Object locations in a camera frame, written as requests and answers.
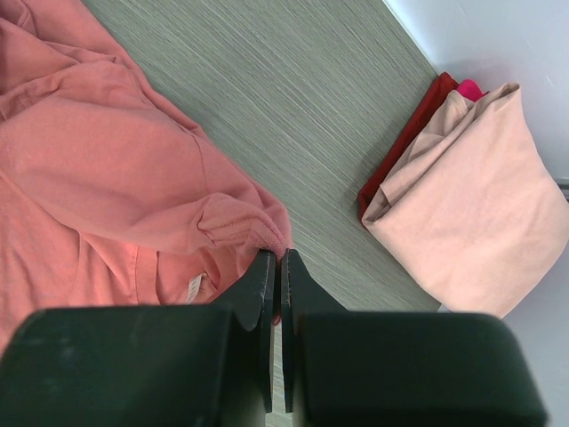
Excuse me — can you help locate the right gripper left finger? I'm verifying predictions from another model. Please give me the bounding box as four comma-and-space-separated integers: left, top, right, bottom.
1, 251, 274, 426

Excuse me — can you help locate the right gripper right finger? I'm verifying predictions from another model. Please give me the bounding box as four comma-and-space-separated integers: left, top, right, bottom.
281, 250, 547, 426

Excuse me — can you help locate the coral red t shirt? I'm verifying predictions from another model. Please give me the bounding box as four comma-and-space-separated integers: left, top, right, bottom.
1, 1, 292, 344

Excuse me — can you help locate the folded light pink t shirt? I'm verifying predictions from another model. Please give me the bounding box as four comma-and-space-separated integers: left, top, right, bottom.
362, 83, 568, 318

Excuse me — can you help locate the folded dark red t shirt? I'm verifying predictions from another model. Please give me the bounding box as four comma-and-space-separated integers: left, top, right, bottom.
357, 72, 459, 220

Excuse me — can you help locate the folded magenta t shirt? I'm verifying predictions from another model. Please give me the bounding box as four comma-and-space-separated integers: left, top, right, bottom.
456, 79, 487, 102

